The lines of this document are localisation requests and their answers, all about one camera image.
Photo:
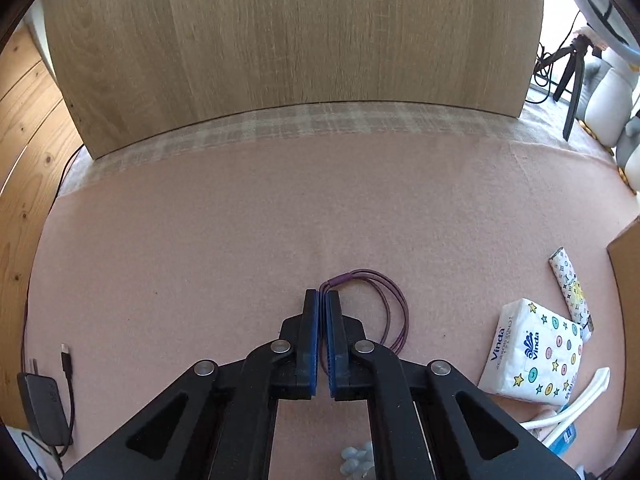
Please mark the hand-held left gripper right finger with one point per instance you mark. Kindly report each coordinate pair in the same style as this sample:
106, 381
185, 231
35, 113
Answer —
332, 345

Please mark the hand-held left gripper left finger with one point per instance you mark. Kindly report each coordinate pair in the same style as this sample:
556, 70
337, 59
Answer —
312, 340

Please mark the pale blue flower hair clip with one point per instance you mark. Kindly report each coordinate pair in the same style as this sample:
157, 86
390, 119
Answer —
355, 460

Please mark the star print tissue pack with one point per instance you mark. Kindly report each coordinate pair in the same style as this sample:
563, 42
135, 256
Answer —
530, 350

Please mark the printed lip balm tube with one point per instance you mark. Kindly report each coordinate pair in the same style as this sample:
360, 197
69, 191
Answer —
567, 285

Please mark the blue white packet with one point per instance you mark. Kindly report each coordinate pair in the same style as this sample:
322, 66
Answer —
565, 437

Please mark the cardboard box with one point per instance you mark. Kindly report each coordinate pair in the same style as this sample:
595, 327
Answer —
627, 310

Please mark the plaid cloth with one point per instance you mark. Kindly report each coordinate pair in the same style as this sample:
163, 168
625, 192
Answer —
300, 120

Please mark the oak veneer board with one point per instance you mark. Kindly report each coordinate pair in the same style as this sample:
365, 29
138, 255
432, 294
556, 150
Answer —
300, 35

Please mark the black tripod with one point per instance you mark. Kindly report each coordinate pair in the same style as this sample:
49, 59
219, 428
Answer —
575, 90

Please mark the pine slat board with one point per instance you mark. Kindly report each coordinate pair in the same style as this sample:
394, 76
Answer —
30, 125

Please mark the small penguin plush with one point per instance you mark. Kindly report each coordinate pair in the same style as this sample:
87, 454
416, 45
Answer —
631, 150

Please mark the large penguin plush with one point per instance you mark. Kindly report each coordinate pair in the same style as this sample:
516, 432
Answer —
612, 100

